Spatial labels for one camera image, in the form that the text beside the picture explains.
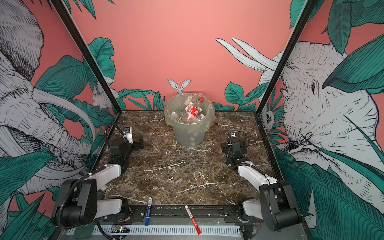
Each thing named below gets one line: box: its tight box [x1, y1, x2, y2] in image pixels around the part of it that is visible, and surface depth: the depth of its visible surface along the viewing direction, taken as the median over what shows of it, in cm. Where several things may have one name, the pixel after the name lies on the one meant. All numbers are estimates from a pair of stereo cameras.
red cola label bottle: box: [185, 105, 202, 122], surface depth 88 cm
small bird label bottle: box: [170, 110, 187, 122], surface depth 90 cm
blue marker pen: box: [145, 196, 153, 227], surface depth 76 cm
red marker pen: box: [184, 204, 202, 235], surface depth 73 cm
